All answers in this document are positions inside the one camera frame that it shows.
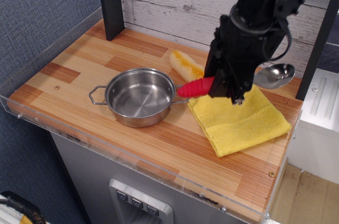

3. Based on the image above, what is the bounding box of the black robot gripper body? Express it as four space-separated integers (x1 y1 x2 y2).
210 6 283 105

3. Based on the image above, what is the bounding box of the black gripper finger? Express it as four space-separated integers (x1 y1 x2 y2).
204 47 221 78
209 69 235 99

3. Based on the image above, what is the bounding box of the red handled metal spoon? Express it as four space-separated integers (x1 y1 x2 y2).
177 64 295 98

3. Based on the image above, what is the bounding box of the stainless steel pot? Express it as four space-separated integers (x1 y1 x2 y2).
88 68 189 128

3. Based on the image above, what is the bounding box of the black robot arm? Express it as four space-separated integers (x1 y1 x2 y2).
204 0 305 104

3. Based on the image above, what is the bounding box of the yellow folded towel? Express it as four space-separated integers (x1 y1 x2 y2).
188 86 291 157

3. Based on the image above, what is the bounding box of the toy bread loaf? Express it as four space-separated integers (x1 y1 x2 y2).
169 50 204 82

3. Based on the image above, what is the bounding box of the white ribbed side unit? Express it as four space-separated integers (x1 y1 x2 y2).
287 69 338 184

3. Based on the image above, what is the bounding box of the silver dispenser button panel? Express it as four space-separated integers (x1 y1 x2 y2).
109 178 174 223

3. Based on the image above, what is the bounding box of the grey toy fridge cabinet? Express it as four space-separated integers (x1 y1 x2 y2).
52 133 243 223

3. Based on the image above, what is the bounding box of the clear acrylic table guard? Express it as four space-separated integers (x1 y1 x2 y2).
4 12 291 223

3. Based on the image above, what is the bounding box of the yellow object at corner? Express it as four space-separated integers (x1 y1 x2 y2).
19 215 32 224

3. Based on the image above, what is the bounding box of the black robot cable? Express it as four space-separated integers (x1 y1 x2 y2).
267 19 292 62

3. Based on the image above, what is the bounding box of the black right vertical post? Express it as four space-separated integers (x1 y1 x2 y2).
296 0 338 101

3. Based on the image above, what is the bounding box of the black vertical post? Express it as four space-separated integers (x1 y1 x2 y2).
100 0 124 41
296 0 338 101

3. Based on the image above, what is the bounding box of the black left vertical post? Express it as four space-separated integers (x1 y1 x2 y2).
100 0 124 41

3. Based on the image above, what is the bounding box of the black braided hose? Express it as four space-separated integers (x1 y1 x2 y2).
0 198 47 224

